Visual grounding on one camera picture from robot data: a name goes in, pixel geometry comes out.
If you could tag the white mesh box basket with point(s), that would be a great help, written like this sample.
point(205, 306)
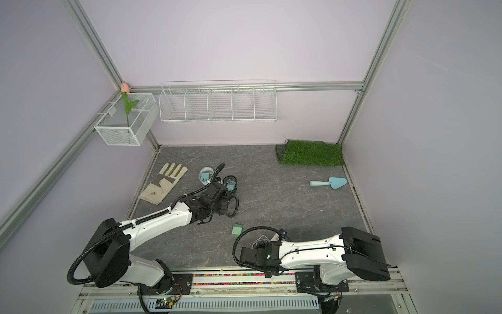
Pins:
point(112, 125)

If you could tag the clear round pouch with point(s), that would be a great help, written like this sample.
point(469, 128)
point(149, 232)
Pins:
point(207, 169)

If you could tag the green charger cube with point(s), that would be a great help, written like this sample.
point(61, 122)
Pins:
point(237, 230)

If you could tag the artificial pink tulip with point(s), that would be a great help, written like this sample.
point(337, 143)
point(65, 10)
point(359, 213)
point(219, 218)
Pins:
point(128, 105)

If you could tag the beige work glove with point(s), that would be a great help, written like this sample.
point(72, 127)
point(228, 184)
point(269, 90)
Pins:
point(163, 183)

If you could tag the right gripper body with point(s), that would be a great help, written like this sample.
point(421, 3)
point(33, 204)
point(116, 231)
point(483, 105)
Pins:
point(257, 249)

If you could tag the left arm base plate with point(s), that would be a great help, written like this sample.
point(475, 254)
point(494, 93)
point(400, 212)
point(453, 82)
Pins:
point(178, 283)

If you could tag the teal garden trowel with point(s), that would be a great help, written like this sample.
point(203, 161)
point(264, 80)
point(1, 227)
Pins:
point(333, 182)

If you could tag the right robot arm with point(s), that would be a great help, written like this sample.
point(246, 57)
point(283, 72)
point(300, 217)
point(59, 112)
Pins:
point(352, 253)

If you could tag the white wire shelf basket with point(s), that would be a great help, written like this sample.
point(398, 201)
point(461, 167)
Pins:
point(218, 101)

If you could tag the teal charger cube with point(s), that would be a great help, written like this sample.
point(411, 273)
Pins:
point(205, 177)
point(231, 185)

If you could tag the green artificial grass mat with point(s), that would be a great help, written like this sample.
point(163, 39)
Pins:
point(310, 153)

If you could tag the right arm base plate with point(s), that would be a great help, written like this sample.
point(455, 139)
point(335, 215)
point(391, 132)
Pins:
point(310, 282)

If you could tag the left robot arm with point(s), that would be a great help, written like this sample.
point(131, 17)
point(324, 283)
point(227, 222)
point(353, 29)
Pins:
point(107, 259)

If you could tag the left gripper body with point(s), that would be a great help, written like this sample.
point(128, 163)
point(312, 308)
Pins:
point(219, 208)

